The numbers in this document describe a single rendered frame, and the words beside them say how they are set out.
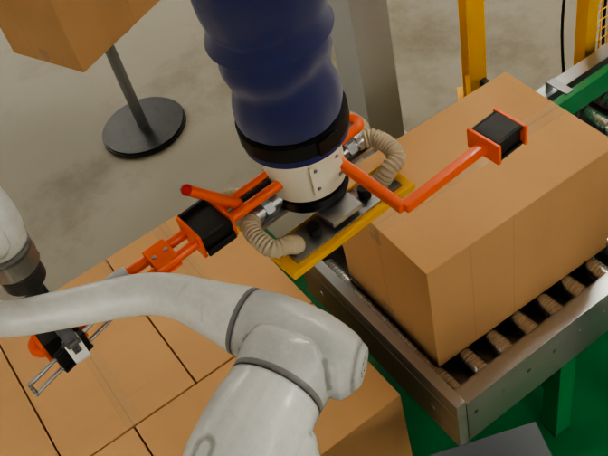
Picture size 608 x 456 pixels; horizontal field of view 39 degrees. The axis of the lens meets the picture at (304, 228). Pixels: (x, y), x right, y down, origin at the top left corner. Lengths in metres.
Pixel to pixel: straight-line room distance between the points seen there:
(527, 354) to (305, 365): 1.20
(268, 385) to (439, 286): 0.99
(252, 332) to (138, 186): 2.68
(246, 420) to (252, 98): 0.69
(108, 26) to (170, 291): 2.34
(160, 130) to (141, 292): 2.76
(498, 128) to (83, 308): 0.90
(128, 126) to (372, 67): 1.35
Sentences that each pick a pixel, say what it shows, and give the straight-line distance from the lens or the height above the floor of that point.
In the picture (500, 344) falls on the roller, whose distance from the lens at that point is 2.30.
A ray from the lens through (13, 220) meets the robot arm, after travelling 1.40.
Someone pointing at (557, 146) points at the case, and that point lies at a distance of 2.20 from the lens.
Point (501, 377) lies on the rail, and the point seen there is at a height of 0.59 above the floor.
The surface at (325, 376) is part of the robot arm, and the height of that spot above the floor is 1.54.
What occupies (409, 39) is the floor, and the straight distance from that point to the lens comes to 4.15.
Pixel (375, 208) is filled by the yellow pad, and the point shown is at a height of 1.16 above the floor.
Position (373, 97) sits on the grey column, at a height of 0.38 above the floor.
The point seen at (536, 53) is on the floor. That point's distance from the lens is 4.00.
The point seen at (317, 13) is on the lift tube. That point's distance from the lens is 1.47.
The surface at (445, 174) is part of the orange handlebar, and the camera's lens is 1.67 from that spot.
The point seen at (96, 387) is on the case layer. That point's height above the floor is 0.54.
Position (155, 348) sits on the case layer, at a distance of 2.49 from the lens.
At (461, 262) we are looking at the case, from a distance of 2.00.
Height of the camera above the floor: 2.48
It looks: 48 degrees down
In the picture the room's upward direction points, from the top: 16 degrees counter-clockwise
